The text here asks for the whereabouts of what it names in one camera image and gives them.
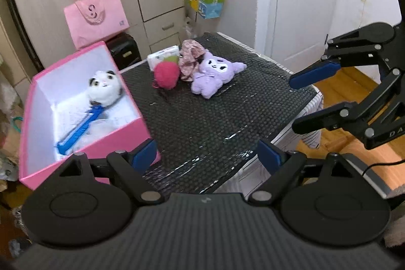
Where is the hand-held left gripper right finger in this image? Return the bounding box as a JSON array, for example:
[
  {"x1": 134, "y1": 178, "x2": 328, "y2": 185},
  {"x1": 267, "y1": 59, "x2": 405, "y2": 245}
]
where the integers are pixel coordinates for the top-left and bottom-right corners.
[{"x1": 248, "y1": 140, "x2": 356, "y2": 205}]

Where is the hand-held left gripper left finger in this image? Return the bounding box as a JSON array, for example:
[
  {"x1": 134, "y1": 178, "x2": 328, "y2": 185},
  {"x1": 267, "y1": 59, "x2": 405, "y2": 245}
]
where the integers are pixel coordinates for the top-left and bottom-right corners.
[{"x1": 58, "y1": 139, "x2": 165, "y2": 206}]

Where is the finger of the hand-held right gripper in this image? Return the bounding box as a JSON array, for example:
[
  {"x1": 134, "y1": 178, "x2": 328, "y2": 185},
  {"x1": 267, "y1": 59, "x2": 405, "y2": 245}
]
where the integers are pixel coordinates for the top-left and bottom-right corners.
[
  {"x1": 289, "y1": 23, "x2": 396, "y2": 90},
  {"x1": 293, "y1": 69, "x2": 401, "y2": 150}
]

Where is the pink cardboard box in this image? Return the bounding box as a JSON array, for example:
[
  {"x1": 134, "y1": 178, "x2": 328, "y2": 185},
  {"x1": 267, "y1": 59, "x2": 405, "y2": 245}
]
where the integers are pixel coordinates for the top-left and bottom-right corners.
[{"x1": 19, "y1": 41, "x2": 161, "y2": 191}]

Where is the blue wet wipes packet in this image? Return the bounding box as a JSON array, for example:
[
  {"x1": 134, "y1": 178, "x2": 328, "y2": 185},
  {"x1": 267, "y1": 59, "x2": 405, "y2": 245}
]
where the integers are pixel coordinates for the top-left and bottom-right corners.
[{"x1": 56, "y1": 104, "x2": 105, "y2": 157}]

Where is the pink fuzzy ball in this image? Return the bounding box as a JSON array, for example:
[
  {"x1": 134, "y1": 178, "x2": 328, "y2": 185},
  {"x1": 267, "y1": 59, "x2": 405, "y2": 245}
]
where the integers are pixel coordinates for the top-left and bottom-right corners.
[{"x1": 153, "y1": 56, "x2": 180, "y2": 90}]

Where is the purple plush toy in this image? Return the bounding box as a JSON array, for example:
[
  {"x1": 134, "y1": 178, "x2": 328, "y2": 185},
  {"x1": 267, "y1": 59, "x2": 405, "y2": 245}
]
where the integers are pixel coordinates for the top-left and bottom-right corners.
[{"x1": 191, "y1": 50, "x2": 247, "y2": 100}]

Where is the pink floral cloth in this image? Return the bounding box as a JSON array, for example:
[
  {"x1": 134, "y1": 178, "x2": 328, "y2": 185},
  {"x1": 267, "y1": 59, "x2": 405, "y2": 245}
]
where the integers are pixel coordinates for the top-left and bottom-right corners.
[{"x1": 179, "y1": 40, "x2": 209, "y2": 82}]

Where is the white door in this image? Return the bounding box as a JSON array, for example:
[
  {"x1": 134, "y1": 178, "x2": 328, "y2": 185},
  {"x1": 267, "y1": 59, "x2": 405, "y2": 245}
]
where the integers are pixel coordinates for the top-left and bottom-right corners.
[{"x1": 258, "y1": 0, "x2": 344, "y2": 60}]

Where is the black bubble mat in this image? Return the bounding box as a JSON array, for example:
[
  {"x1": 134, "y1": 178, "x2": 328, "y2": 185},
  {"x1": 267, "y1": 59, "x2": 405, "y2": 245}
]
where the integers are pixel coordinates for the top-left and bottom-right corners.
[{"x1": 120, "y1": 33, "x2": 318, "y2": 195}]

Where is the grey board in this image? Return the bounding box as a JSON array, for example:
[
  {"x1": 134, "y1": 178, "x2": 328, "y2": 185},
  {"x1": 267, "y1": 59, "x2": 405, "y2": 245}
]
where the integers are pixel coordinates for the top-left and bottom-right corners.
[{"x1": 343, "y1": 152, "x2": 405, "y2": 199}]

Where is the white tissue packet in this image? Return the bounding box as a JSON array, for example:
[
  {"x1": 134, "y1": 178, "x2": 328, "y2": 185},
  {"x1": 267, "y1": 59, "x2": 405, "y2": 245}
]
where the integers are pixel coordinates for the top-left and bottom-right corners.
[{"x1": 147, "y1": 45, "x2": 181, "y2": 70}]

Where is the black suitcase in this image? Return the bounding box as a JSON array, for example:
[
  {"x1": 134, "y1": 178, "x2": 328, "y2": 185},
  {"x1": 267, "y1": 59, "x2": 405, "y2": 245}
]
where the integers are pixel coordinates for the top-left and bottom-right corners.
[{"x1": 106, "y1": 33, "x2": 142, "y2": 71}]

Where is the pink tote bag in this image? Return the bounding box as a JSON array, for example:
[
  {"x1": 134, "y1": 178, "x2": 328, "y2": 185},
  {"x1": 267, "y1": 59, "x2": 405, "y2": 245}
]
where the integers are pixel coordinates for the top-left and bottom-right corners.
[{"x1": 64, "y1": 0, "x2": 130, "y2": 49}]

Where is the black clothes rack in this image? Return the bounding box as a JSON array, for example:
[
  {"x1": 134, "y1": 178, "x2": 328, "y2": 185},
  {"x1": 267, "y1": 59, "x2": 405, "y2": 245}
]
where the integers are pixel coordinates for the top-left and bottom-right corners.
[{"x1": 0, "y1": 0, "x2": 45, "y2": 71}]

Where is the black cable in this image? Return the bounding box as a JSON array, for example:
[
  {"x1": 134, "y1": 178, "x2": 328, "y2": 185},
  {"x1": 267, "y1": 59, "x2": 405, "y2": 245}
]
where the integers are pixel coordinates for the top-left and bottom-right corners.
[{"x1": 361, "y1": 162, "x2": 405, "y2": 177}]

